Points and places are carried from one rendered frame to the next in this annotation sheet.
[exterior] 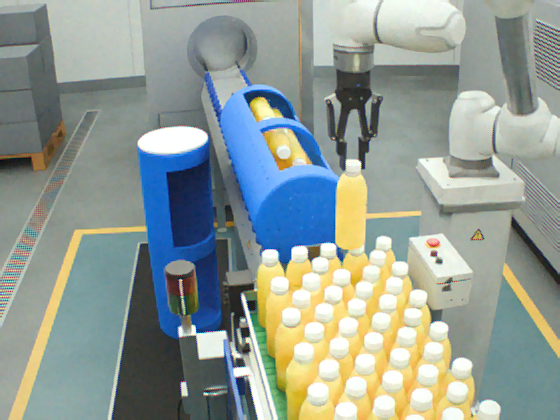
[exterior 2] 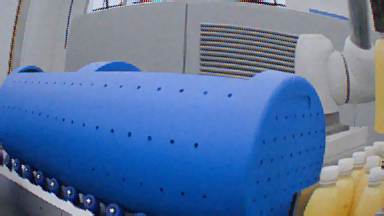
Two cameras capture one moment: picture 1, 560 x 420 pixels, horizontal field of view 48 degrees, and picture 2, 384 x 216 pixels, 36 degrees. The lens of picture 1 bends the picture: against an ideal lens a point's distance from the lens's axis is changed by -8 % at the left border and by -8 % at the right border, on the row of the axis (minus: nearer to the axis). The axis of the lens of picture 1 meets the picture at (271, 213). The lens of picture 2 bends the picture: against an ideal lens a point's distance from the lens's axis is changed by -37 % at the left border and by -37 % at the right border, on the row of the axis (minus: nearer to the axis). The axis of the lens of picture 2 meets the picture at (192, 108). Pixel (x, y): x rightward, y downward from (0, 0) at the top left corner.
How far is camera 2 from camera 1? 1.32 m
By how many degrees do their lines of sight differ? 44
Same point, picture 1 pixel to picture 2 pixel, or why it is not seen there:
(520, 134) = (369, 68)
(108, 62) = not seen: outside the picture
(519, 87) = (365, 18)
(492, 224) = not seen: hidden behind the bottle
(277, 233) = (265, 186)
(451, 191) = (334, 144)
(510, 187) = (362, 133)
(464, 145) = (325, 94)
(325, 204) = (309, 131)
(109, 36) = not seen: outside the picture
